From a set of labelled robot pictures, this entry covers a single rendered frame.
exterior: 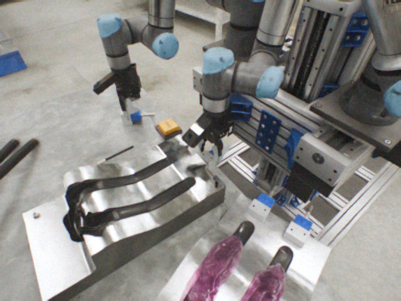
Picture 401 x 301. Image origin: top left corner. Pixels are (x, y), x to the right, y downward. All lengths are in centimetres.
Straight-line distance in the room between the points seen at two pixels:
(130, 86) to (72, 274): 60
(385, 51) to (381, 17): 7
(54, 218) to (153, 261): 29
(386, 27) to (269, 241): 50
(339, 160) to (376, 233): 127
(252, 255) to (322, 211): 100
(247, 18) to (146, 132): 55
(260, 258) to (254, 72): 44
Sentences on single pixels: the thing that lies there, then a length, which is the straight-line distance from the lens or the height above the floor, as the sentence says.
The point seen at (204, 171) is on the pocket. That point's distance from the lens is 77.
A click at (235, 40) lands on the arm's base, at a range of 98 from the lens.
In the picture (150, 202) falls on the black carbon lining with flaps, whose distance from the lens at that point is 70.
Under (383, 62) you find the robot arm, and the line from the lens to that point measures 59.
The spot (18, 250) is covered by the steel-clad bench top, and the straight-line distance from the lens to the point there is 87.
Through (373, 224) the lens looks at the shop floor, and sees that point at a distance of 197.
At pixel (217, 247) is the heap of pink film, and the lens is 61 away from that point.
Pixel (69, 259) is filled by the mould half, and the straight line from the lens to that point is 71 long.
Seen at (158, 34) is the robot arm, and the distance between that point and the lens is 79.
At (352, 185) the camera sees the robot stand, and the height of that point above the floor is 21.
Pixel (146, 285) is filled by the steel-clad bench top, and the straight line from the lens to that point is 70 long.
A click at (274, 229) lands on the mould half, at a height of 86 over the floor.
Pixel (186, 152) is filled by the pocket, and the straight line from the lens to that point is 82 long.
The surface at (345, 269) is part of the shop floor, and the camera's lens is 174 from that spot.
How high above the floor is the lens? 146
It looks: 48 degrees down
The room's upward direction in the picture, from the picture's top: straight up
